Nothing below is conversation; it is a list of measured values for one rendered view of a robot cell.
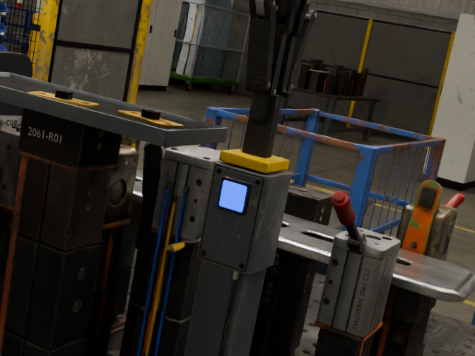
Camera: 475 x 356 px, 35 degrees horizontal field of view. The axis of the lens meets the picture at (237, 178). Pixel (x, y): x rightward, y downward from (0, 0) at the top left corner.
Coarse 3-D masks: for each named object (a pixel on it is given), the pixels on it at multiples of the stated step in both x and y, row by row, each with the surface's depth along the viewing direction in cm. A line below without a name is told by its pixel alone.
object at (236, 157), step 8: (224, 152) 82; (232, 152) 82; (240, 152) 83; (224, 160) 82; (232, 160) 81; (240, 160) 81; (248, 160) 80; (256, 160) 80; (264, 160) 80; (272, 160) 81; (280, 160) 83; (288, 160) 84; (248, 168) 81; (256, 168) 80; (264, 168) 80; (272, 168) 81; (280, 168) 83
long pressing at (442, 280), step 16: (288, 224) 121; (304, 224) 122; (320, 224) 125; (288, 240) 109; (304, 240) 112; (320, 240) 114; (320, 256) 107; (400, 256) 113; (416, 256) 115; (400, 272) 105; (416, 272) 106; (432, 272) 108; (448, 272) 110; (464, 272) 111; (416, 288) 101; (432, 288) 100; (448, 288) 100; (464, 288) 104
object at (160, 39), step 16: (160, 0) 1331; (176, 0) 1373; (160, 16) 1343; (176, 16) 1386; (160, 32) 1356; (176, 32) 1396; (144, 48) 1325; (160, 48) 1368; (144, 64) 1337; (160, 64) 1382; (144, 80) 1351; (160, 80) 1394
